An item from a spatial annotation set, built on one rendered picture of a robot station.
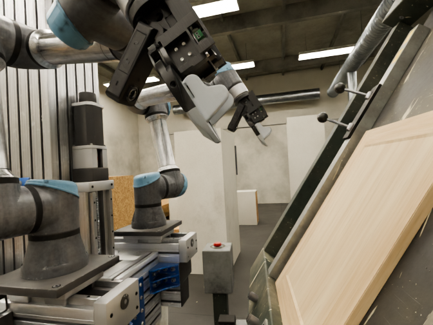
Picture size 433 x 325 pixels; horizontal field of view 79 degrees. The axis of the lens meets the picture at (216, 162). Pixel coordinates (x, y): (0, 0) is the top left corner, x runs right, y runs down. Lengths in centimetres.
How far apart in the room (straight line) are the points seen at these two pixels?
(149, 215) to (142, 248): 14
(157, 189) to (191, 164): 210
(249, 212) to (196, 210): 274
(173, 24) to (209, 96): 12
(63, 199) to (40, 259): 14
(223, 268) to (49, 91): 91
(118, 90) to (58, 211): 44
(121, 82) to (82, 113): 65
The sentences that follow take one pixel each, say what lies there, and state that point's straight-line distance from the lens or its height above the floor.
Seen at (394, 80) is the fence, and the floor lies 152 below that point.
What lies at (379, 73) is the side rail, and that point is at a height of 162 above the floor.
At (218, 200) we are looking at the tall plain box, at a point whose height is 89.
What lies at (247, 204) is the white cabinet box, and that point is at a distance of 585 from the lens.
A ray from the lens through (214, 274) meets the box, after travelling 120.
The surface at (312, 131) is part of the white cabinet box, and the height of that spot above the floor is 179.
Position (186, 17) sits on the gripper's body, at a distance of 38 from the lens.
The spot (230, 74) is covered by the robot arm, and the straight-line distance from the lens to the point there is 106.
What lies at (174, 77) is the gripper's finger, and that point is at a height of 139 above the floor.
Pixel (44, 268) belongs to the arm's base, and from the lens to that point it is 78.
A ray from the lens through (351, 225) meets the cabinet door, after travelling 67.
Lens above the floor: 127
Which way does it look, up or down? 1 degrees up
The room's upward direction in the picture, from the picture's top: 3 degrees counter-clockwise
